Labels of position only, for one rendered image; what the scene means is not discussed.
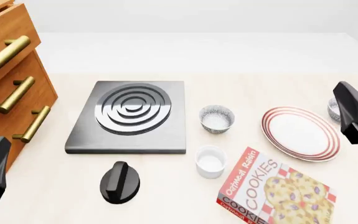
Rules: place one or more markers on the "wooden cabinet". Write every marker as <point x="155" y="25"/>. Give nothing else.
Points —
<point x="50" y="89"/>

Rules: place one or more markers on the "patterned black white bowl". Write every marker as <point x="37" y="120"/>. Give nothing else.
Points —
<point x="216" y="121"/>
<point x="332" y="112"/>

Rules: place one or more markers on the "round black stove knob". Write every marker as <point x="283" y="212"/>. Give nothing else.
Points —
<point x="119" y="184"/>

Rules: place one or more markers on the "small white ramekin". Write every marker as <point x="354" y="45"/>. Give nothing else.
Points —
<point x="210" y="163"/>

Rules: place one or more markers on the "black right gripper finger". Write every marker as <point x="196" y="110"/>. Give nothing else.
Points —
<point x="351" y="105"/>

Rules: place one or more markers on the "oatmeal raisin cookies box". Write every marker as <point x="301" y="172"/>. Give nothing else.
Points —
<point x="275" y="193"/>

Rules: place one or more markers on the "flat black stove plate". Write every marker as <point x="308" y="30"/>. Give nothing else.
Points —
<point x="82" y="137"/>

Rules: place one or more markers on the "white plate with red rings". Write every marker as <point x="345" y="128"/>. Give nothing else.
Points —
<point x="300" y="133"/>

